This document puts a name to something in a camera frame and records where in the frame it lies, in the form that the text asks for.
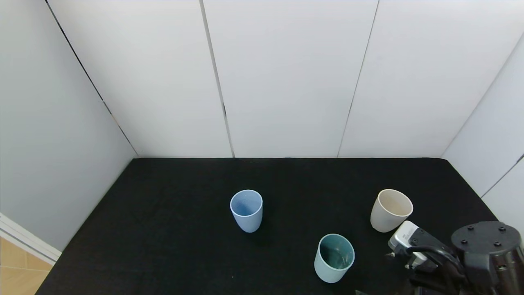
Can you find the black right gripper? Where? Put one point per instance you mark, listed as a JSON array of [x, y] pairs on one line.
[[438, 284]]

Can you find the teal plastic cup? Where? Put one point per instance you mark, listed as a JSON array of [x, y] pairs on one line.
[[327, 272]]

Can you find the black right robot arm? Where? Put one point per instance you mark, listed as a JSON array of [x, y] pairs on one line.
[[491, 254]]

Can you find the beige plastic cup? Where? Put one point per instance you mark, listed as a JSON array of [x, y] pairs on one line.
[[382, 221]]

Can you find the light blue plastic cup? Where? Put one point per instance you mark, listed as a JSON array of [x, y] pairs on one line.
[[247, 219]]

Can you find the black table cloth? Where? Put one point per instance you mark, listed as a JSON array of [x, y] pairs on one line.
[[163, 225]]

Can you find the white baseboard strip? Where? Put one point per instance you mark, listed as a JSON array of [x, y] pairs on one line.
[[28, 241]]

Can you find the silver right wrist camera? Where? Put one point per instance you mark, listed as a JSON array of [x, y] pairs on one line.
[[403, 237]]

